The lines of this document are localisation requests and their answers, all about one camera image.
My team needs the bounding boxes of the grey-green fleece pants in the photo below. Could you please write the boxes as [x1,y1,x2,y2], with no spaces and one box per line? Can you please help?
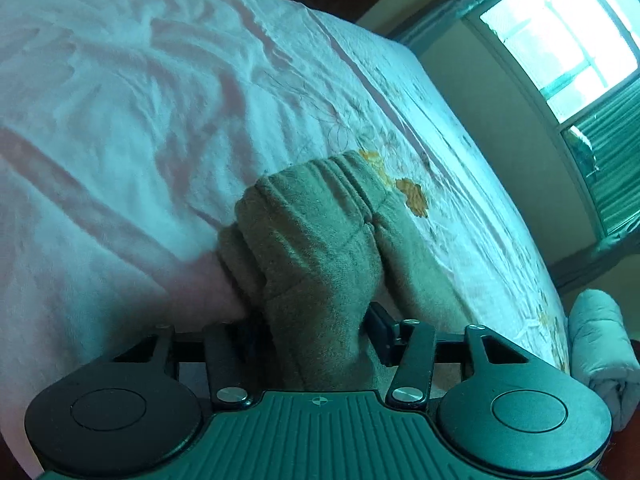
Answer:
[218,152,473,391]

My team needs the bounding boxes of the rolled light blue duvet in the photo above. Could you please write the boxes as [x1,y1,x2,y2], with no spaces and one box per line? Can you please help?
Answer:
[568,289,639,431]

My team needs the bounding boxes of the right teal curtain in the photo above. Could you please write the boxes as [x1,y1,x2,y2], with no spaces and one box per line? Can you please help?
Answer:
[549,77,639,295]

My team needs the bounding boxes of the window with frame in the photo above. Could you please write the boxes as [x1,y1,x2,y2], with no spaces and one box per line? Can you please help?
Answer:
[465,0,639,125]

